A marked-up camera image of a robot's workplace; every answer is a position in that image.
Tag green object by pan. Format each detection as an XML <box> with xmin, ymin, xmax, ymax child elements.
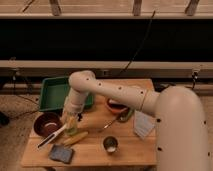
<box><xmin>118</xmin><ymin>109</ymin><xmax>134</xmax><ymax>123</ymax></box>

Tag black cable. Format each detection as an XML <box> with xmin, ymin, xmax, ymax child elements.
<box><xmin>117</xmin><ymin>9</ymin><xmax>157</xmax><ymax>78</ymax></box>

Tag metal spoon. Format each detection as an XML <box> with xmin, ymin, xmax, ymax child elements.
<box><xmin>101</xmin><ymin>116</ymin><xmax>119</xmax><ymax>130</ymax></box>

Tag orange pan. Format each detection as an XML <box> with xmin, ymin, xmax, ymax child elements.
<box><xmin>105</xmin><ymin>98</ymin><xmax>128</xmax><ymax>115</ymax></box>

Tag green plastic tray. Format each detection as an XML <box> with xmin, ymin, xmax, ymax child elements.
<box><xmin>38</xmin><ymin>76</ymin><xmax>95</xmax><ymax>113</ymax></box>

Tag dark red bowl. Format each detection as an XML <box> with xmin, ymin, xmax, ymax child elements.
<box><xmin>33</xmin><ymin>112</ymin><xmax>62</xmax><ymax>137</ymax></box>

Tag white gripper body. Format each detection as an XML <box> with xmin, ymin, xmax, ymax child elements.
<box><xmin>61</xmin><ymin>110</ymin><xmax>82</xmax><ymax>130</ymax></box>

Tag wooden table board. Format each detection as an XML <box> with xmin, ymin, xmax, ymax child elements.
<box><xmin>21</xmin><ymin>95</ymin><xmax>156</xmax><ymax>168</ymax></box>

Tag green plastic cup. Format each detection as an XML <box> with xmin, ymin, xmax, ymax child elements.
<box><xmin>65</xmin><ymin>121</ymin><xmax>78</xmax><ymax>136</ymax></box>

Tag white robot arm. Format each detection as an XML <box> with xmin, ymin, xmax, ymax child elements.
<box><xmin>63</xmin><ymin>70</ymin><xmax>211</xmax><ymax>171</ymax></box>

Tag blue sponge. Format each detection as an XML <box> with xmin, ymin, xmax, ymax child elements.
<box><xmin>49</xmin><ymin>145</ymin><xmax>74</xmax><ymax>164</ymax></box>

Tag clear plastic bag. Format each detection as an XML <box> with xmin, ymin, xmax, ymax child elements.
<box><xmin>133</xmin><ymin>111</ymin><xmax>155</xmax><ymax>140</ymax></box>

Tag small metal cup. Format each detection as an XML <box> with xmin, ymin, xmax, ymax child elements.
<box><xmin>103</xmin><ymin>136</ymin><xmax>118</xmax><ymax>154</ymax></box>

